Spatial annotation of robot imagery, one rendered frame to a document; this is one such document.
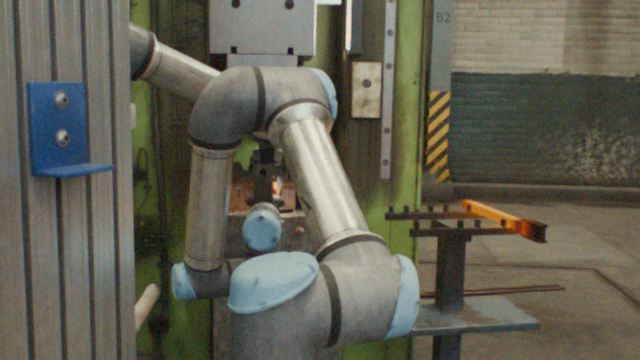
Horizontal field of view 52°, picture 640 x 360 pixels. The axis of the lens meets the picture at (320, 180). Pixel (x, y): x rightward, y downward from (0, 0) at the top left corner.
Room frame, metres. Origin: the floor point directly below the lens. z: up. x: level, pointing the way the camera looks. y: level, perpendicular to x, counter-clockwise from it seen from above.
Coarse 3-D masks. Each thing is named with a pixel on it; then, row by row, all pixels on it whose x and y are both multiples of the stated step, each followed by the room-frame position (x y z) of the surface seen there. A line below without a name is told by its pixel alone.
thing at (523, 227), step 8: (464, 200) 1.94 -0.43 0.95; (472, 200) 1.95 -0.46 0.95; (472, 208) 1.89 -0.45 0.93; (480, 208) 1.84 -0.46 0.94; (488, 208) 1.82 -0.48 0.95; (488, 216) 1.79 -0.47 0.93; (496, 216) 1.75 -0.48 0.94; (504, 216) 1.71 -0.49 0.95; (512, 216) 1.71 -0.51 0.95; (512, 224) 1.66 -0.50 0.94; (520, 224) 1.62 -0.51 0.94; (528, 224) 1.61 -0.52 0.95; (536, 224) 1.56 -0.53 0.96; (544, 224) 1.56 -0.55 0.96; (520, 232) 1.62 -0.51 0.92; (528, 232) 1.60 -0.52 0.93; (536, 232) 1.57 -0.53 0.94; (544, 232) 1.55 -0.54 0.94; (536, 240) 1.56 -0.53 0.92; (544, 240) 1.55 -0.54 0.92
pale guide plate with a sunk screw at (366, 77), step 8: (352, 64) 2.03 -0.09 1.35; (360, 64) 2.04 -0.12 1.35; (368, 64) 2.04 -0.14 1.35; (376, 64) 2.04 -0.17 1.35; (352, 72) 2.04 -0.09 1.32; (360, 72) 2.03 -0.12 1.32; (368, 72) 2.03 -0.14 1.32; (376, 72) 2.04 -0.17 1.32; (352, 80) 2.04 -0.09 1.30; (360, 80) 2.03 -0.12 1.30; (368, 80) 2.04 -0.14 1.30; (376, 80) 2.04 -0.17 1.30; (352, 88) 2.03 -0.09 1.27; (360, 88) 2.03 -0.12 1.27; (368, 88) 2.04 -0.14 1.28; (376, 88) 2.04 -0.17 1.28; (352, 96) 2.03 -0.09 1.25; (360, 96) 2.03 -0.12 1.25; (368, 96) 2.03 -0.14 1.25; (376, 96) 2.04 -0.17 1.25; (352, 104) 2.03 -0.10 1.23; (360, 104) 2.03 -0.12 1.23; (368, 104) 2.03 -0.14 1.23; (376, 104) 2.04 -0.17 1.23; (352, 112) 2.03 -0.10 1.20; (360, 112) 2.03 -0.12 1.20; (368, 112) 2.04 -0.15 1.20; (376, 112) 2.04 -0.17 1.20
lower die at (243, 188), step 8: (240, 176) 2.14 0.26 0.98; (248, 176) 2.07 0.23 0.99; (232, 184) 1.96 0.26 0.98; (240, 184) 1.97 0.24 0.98; (248, 184) 1.90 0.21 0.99; (288, 184) 1.91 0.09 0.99; (232, 192) 1.89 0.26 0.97; (240, 192) 1.90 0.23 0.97; (248, 192) 1.90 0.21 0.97; (280, 192) 1.90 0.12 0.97; (288, 192) 1.90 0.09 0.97; (232, 200) 1.89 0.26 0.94; (240, 200) 1.90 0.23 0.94; (288, 200) 1.90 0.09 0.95; (232, 208) 1.89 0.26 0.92; (240, 208) 1.90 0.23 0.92; (248, 208) 1.90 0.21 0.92
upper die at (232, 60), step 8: (232, 56) 1.89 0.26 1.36; (240, 56) 1.90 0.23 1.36; (248, 56) 1.90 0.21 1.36; (256, 56) 1.90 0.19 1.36; (264, 56) 1.90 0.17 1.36; (272, 56) 1.90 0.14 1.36; (280, 56) 1.90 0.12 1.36; (288, 56) 1.90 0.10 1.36; (296, 56) 1.90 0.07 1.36; (232, 64) 1.89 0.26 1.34; (240, 64) 1.89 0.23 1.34; (248, 64) 1.90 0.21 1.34; (256, 64) 1.90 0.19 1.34; (264, 64) 1.90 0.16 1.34; (272, 64) 1.90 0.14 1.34; (280, 64) 1.90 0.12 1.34; (288, 64) 1.90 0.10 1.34; (296, 64) 1.90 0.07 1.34
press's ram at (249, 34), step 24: (216, 0) 1.89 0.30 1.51; (240, 0) 1.90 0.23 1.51; (264, 0) 1.90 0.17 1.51; (288, 0) 1.91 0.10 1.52; (312, 0) 1.91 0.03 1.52; (336, 0) 2.10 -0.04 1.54; (216, 24) 1.89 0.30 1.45; (240, 24) 1.90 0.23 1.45; (264, 24) 1.90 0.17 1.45; (288, 24) 1.90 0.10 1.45; (312, 24) 1.91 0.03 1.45; (216, 48) 1.89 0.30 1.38; (240, 48) 1.90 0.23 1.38; (264, 48) 1.90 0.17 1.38; (288, 48) 1.96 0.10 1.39; (312, 48) 1.91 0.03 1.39
